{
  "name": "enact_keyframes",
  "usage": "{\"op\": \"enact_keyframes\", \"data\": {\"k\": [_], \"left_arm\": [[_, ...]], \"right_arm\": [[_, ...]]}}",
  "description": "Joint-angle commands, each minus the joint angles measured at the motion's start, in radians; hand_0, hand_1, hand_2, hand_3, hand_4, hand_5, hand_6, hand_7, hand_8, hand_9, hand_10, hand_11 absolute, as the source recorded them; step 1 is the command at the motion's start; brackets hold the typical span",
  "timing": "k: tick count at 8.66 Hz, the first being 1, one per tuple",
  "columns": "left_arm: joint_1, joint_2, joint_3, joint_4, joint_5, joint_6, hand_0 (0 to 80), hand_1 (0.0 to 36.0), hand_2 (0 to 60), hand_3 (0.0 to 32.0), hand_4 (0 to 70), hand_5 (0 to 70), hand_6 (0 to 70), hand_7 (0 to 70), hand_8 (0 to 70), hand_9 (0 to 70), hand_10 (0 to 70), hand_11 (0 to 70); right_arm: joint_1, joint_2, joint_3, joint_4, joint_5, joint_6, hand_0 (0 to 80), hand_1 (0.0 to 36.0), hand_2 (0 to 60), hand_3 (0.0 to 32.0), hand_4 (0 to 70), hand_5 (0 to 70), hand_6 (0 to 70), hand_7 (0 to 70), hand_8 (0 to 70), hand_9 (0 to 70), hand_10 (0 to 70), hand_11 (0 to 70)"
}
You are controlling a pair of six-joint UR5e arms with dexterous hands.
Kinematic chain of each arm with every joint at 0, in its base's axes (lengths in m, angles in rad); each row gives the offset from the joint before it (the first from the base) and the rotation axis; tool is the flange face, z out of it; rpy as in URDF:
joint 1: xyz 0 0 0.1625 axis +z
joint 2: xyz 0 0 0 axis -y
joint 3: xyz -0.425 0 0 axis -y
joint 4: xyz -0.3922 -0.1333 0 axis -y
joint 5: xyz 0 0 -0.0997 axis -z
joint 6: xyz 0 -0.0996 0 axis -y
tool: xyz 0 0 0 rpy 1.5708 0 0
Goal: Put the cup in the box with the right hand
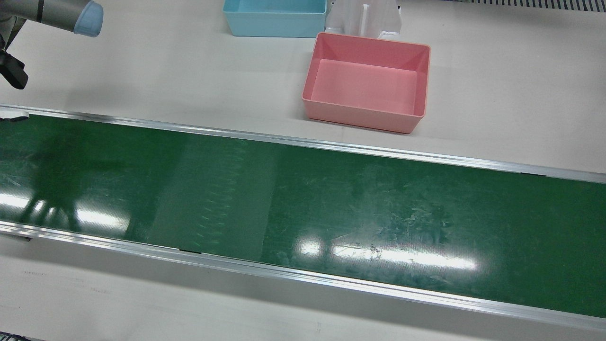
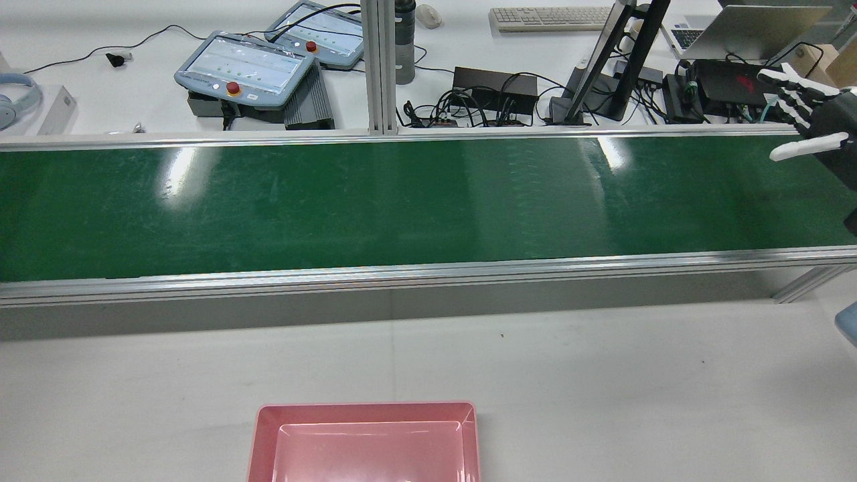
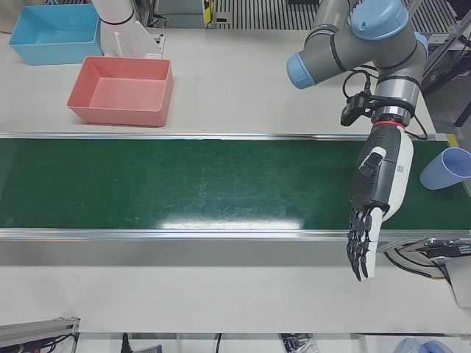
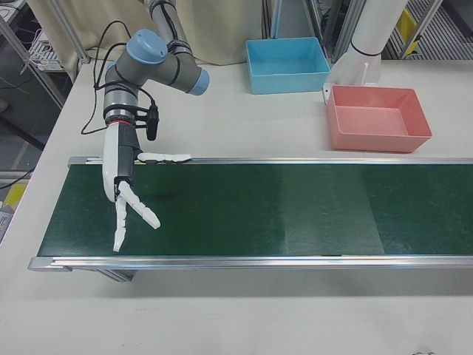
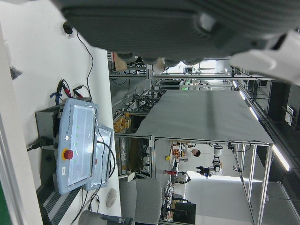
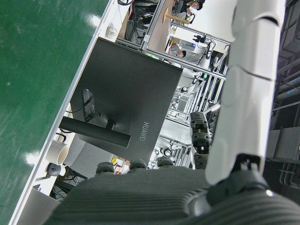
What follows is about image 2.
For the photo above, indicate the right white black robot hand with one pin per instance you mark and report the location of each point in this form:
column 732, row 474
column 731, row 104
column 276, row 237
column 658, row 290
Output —
column 830, row 114

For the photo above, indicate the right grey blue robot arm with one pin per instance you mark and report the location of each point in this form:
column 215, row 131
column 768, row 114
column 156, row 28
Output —
column 850, row 325

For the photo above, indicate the brown cardboard box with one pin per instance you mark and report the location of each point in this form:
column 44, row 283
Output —
column 840, row 63

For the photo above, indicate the black adapter box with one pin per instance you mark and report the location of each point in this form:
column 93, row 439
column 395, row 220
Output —
column 679, row 100

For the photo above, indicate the black power supply box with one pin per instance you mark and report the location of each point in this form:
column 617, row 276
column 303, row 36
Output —
column 492, row 84

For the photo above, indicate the grey finned heat sink box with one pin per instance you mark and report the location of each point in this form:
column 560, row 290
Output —
column 311, row 100

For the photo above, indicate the pink plastic box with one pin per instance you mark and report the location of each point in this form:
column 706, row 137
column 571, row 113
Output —
column 368, row 448

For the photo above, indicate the white cardboard box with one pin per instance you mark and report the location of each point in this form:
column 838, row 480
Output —
column 59, row 110

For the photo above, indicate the silver laptop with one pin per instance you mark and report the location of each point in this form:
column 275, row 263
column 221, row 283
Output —
column 756, row 33

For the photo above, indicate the black mini computer red logo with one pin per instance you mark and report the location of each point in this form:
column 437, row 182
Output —
column 723, row 84

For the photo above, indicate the black usb hub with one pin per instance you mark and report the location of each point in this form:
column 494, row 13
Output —
column 646, row 73

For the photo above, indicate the black monitor stand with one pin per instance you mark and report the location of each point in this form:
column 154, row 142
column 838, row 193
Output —
column 636, row 60

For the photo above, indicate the white ceramic mug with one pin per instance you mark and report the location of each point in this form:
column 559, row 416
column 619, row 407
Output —
column 629, row 40

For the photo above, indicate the black computer monitor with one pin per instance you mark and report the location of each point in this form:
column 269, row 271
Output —
column 600, row 63

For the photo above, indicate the white computer keyboard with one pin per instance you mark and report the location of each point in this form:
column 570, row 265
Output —
column 549, row 19

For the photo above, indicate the white computer mouse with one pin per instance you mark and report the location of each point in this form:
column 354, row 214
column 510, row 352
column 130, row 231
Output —
column 429, row 16

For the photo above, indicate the dark grey water bottle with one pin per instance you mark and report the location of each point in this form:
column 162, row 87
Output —
column 405, row 47

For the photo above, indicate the grey blue teach pendant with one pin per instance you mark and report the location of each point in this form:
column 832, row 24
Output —
column 241, row 67
column 328, row 37

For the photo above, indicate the light blue headphones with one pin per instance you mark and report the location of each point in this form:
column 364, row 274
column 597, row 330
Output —
column 27, row 90

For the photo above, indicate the green conveyor belt aluminium frame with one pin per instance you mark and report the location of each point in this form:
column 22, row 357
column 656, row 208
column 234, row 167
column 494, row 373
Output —
column 402, row 201

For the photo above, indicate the aluminium profile post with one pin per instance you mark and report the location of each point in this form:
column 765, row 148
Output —
column 379, row 67

